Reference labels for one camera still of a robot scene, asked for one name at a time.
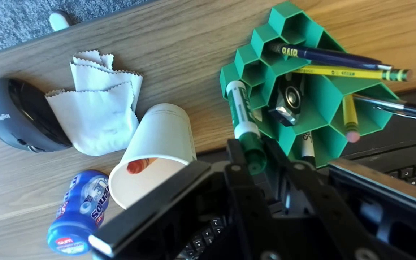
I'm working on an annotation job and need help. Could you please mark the green capped white marker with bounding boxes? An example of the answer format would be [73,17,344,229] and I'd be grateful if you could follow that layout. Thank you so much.
[226,82,268,175]

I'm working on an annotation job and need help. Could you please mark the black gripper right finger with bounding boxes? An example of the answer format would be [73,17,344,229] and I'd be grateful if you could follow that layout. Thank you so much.
[330,160,416,227]

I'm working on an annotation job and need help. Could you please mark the black computer mouse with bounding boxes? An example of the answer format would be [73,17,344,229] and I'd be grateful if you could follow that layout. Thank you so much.
[0,79,73,154]

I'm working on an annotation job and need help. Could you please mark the blue gum canister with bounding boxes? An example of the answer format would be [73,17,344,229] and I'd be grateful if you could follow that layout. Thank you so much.
[47,170,110,256]

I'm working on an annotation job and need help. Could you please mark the white desk leg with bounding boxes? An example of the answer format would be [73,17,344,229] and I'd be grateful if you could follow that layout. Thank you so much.
[48,12,70,32]

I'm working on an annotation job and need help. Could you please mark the white paper cup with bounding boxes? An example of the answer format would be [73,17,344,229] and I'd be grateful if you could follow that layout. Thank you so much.
[109,105,197,210]

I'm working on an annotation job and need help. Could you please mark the yellow pencil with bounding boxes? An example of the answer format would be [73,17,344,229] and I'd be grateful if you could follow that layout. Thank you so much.
[296,66,411,83]

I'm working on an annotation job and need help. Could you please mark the dark blue pen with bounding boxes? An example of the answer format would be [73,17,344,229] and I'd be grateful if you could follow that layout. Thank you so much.
[270,45,392,71]

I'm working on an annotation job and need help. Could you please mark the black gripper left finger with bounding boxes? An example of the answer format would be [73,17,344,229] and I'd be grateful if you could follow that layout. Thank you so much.
[88,161,211,258]

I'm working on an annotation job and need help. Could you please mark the green honeycomb pen holder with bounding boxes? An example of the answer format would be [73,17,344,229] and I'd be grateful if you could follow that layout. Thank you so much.
[220,2,396,168]

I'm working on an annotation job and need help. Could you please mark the white crumpled cloth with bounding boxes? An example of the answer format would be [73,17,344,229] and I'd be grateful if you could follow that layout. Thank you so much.
[45,51,143,157]

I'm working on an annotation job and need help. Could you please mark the black keyboard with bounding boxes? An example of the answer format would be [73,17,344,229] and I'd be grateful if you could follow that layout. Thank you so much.
[174,86,416,260]

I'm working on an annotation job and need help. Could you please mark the red item in cup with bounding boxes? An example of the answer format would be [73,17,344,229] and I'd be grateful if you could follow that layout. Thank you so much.
[127,160,152,175]

